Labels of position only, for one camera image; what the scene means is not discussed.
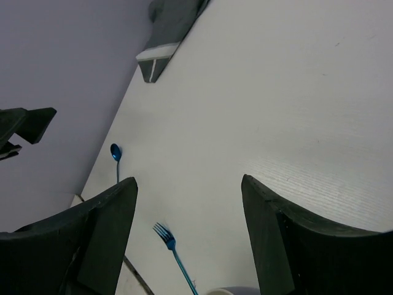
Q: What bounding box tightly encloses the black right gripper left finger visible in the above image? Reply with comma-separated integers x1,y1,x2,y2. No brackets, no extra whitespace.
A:
1,177,138,294

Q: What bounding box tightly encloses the blue metal spoon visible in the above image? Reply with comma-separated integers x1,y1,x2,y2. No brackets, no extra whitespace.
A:
110,143,122,183

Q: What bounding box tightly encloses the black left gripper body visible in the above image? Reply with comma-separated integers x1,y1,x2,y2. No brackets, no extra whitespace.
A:
0,135,22,160

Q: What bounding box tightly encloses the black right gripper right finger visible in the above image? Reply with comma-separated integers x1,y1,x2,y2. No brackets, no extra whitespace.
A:
241,175,392,294

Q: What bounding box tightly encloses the blue metal fork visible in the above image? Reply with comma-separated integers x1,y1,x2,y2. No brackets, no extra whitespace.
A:
153,223,198,295

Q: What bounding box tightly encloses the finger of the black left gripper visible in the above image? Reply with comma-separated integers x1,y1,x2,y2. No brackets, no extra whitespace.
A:
1,108,57,144

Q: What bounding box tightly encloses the grey striped placemat cloth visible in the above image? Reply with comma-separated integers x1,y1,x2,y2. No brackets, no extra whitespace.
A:
136,0,209,83

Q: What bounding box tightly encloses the purple ceramic mug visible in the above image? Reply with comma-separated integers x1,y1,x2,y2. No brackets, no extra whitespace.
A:
205,286,261,295

